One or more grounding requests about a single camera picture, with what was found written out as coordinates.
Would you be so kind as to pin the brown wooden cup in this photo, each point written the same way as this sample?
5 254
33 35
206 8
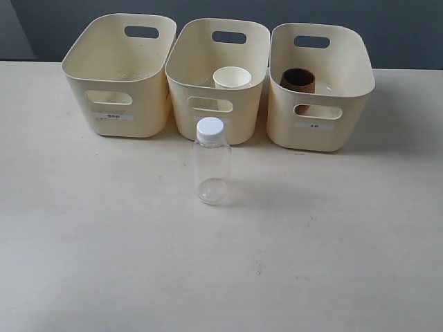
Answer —
299 80

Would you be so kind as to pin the white paper cup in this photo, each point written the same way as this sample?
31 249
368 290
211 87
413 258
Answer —
228 77

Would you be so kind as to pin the right cream plastic bin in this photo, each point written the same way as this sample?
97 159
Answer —
337 57

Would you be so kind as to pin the left cream plastic bin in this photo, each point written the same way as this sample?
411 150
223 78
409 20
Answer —
116 71

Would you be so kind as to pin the clear plastic bottle white cap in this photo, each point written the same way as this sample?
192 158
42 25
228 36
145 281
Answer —
211 153

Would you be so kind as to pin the middle cream plastic bin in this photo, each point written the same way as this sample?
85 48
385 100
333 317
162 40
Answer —
202 47

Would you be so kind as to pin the cream plastic bin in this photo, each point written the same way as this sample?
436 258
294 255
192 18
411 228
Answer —
337 57
202 47
116 71

